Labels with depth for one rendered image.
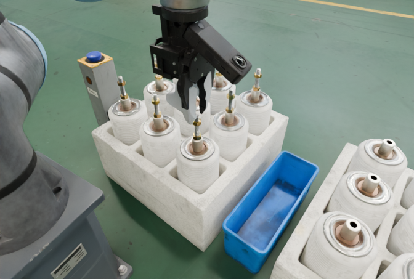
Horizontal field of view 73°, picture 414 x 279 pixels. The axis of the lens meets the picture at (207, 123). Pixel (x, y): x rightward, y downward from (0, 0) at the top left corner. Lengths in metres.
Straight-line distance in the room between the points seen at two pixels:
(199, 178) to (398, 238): 0.38
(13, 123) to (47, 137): 0.74
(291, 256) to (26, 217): 0.42
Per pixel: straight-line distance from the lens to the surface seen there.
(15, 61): 0.48
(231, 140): 0.66
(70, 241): 0.53
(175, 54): 0.46
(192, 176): 0.61
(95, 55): 0.85
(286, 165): 0.85
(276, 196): 0.86
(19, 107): 0.44
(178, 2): 0.42
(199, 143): 0.59
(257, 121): 0.75
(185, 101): 0.48
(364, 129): 1.19
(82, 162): 1.01
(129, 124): 0.72
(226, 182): 0.64
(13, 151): 0.42
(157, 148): 0.66
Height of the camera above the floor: 0.68
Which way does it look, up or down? 40 degrees down
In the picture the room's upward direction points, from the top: straight up
